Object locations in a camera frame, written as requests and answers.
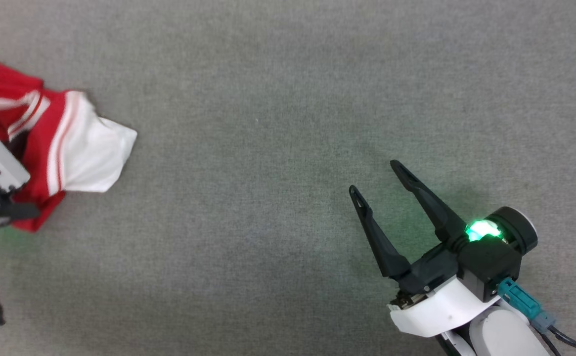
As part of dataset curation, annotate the red and white garment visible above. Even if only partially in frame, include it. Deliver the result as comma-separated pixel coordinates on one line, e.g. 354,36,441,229
0,53,138,233

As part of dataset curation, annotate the teal right cable connector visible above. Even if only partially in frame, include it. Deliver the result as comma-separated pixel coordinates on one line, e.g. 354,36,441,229
497,277,556,334

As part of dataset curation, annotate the grey fabric sofa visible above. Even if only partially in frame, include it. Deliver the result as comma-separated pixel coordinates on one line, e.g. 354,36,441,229
0,0,576,356

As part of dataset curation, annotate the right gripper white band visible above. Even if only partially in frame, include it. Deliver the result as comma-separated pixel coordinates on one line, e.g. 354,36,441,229
349,159,504,338

